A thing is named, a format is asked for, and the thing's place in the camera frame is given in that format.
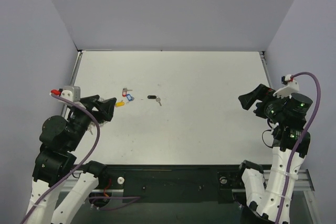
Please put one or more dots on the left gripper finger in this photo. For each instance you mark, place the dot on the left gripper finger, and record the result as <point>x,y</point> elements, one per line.
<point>91,103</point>
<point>105,108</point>

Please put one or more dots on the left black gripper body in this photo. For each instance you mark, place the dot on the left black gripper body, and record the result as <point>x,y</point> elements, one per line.
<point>92,105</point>

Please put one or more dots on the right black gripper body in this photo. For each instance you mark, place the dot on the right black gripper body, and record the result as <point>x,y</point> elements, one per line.
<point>260,100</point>

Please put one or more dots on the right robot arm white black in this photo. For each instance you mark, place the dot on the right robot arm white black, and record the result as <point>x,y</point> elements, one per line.
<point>285,108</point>

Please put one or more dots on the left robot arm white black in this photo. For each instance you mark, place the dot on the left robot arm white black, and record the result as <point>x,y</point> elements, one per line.
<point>59,186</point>

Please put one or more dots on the yellow tag key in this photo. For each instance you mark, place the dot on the yellow tag key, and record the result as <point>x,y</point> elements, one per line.
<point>119,104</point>

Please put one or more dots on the red tag key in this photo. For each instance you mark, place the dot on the red tag key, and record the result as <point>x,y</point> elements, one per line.
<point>125,91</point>

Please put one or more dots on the blue tag key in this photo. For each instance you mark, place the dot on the blue tag key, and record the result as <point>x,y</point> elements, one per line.
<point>130,98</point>

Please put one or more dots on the silver key black tag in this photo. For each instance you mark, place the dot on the silver key black tag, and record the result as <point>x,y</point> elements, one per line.
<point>156,98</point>

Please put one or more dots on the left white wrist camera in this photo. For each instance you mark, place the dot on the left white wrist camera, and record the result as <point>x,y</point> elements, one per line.
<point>70,93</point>

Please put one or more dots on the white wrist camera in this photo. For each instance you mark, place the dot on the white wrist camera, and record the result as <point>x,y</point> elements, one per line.
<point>70,93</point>
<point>290,86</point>

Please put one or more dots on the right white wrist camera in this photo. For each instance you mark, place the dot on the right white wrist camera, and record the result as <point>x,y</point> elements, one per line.
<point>290,86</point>

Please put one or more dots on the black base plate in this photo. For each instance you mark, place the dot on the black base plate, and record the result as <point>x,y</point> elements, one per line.
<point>176,183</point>

